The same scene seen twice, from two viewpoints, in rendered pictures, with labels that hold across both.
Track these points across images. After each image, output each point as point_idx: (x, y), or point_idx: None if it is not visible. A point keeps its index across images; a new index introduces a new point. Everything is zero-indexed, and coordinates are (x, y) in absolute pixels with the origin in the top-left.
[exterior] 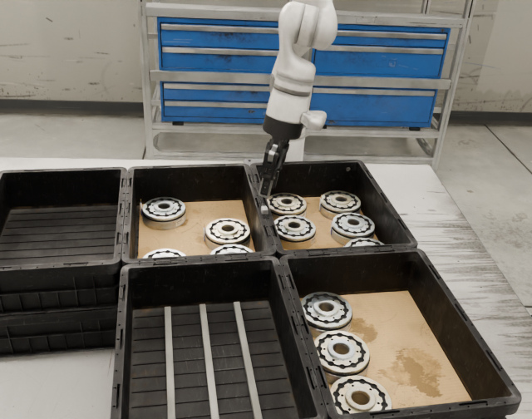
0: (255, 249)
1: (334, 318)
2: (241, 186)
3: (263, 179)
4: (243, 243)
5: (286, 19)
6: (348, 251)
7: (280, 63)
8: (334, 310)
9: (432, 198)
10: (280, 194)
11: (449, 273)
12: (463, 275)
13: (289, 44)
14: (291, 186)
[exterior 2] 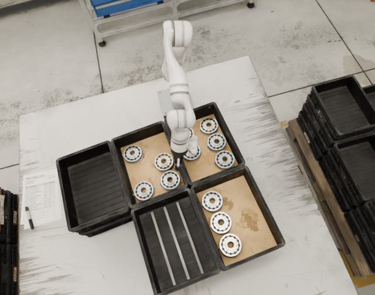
0: None
1: (216, 205)
2: (162, 128)
3: None
4: (171, 167)
5: (171, 124)
6: (217, 175)
7: (172, 134)
8: (215, 202)
9: (251, 83)
10: None
11: (261, 138)
12: (266, 138)
13: (174, 131)
14: None
